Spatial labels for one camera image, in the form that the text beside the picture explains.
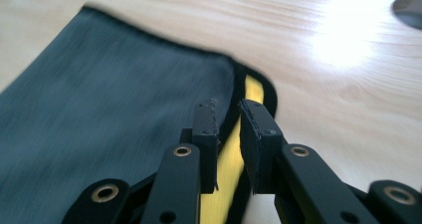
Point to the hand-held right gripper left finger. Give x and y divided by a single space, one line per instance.
205 144

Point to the dark grey cloth yellow lining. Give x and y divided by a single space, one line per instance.
99 111

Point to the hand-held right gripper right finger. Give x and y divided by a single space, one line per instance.
257 147

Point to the round dark table grommet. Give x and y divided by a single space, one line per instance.
409 11

